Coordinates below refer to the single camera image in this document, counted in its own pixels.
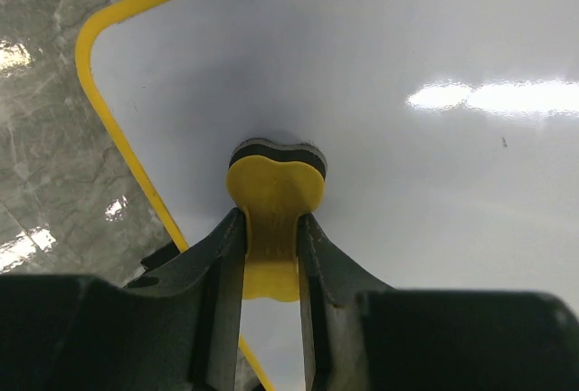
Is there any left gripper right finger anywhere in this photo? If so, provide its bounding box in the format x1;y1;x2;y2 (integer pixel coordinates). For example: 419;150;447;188
297;215;578;390

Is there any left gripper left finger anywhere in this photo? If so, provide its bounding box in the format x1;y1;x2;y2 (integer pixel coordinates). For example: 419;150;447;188
1;209;246;390

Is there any yellow bone-shaped eraser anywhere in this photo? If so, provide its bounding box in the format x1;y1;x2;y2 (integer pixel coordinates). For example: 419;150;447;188
226;138;327;302

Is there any yellow-framed whiteboard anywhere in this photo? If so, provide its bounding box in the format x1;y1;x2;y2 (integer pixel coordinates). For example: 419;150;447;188
74;0;579;391

